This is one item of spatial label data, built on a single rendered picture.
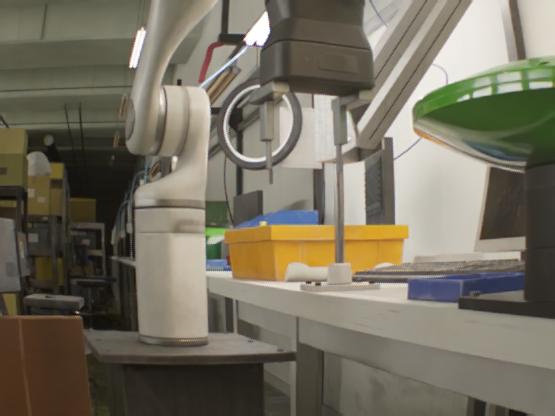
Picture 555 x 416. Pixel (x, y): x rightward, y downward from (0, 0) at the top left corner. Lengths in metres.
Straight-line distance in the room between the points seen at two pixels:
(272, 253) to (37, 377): 0.92
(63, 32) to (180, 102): 8.29
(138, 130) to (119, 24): 8.29
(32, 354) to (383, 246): 1.06
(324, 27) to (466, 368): 0.36
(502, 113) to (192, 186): 0.55
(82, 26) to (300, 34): 8.72
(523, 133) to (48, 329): 0.47
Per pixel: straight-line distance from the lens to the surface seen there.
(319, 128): 1.07
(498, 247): 1.49
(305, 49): 0.49
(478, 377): 0.68
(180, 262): 0.89
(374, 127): 1.01
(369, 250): 1.57
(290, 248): 1.50
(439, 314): 0.63
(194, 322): 0.90
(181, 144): 0.91
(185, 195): 0.89
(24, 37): 9.23
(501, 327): 0.53
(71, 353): 0.70
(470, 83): 0.41
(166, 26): 0.88
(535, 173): 0.48
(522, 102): 0.40
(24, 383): 0.67
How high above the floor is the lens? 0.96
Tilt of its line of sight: 4 degrees up
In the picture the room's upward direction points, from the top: straight up
